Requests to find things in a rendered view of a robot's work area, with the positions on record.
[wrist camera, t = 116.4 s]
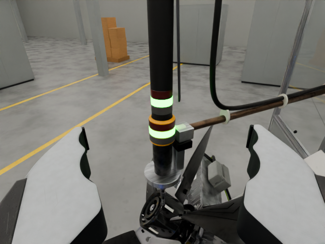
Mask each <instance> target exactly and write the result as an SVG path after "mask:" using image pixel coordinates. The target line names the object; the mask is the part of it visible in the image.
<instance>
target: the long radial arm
mask: <svg viewBox="0 0 325 244"><path fill-rule="evenodd" d="M211 163H212V162H211V161H209V160H208V159H207V158H206V157H204V156H203V159H202V161H201V164H200V166H199V169H198V171H197V173H196V176H195V178H194V180H193V182H192V184H191V189H190V191H189V193H188V204H191V205H192V206H195V205H196V206H197V204H198V205H200V204H202V205H203V204H204V205H206V204H207V205H215V204H221V203H222V196H221V192H218V191H217V190H216V189H215V188H214V186H213V185H212V184H211V183H210V181H209V180H208V169H207V167H208V165H210V164H211Z"/></svg>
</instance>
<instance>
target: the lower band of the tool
mask: <svg viewBox="0 0 325 244"><path fill-rule="evenodd" d="M174 120H175V116H174V115H173V117H172V118H171V119H169V120H167V121H157V120H154V119H152V117H151V115H150V116H149V121H150V122H152V123H154V124H159V125H164V124H170V123H172V122H173V121H174ZM173 129H174V128H173ZM171 130H172V129H171ZM154 131H156V130H154ZM168 131H170V130H168ZM157 132H158V131H157ZM160 132H164V131H160ZM165 132H167V131H165ZM154 138H157V137H154ZM168 138H170V137H168ZM158 139H162V138H158ZM163 139H165V138H163ZM151 143H153V142H151ZM172 143H173V142H172ZM172 143H170V144H172ZM153 144H154V145H157V146H167V145H170V144H166V145H158V144H155V143H153Z"/></svg>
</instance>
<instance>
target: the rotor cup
mask: <svg viewBox="0 0 325 244"><path fill-rule="evenodd" d="M164 198H165V204H164V205H162V197H161V190H160V189H159V190H157V191H155V192H154V193H153V194H152V195H151V196H150V197H149V198H148V200H147V201H146V203H145V205H144V207H143V209H142V211H141V214H140V218H139V224H140V226H141V227H142V228H143V229H144V230H146V231H147V232H149V233H151V234H152V235H154V236H155V237H158V238H164V239H170V240H176V241H180V242H182V244H192V243H193V241H194V239H195V237H196V235H197V233H198V229H199V226H197V225H195V224H193V223H191V222H190V223H188V222H187V220H182V221H175V222H169V220H170V219H171V218H172V217H176V216H179V214H186V211H191V212H193V211H194V210H195V209H196V208H195V207H194V206H192V205H191V204H184V205H182V203H181V202H180V201H179V200H177V199H176V198H174V197H173V196H172V195H170V194H169V193H167V192H165V196H164ZM153 204H155V207H154V209H153V210H152V211H150V207H151V206H152V205H153ZM165 205H167V206H168V207H170V208H171V209H173V210H174V211H173V212H171V211H170V210H168V209H167V208H165ZM150 227H151V228H152V229H154V230H155V231H157V232H158V234H156V233H155V232H153V231H151V230H150V229H149V228H150Z"/></svg>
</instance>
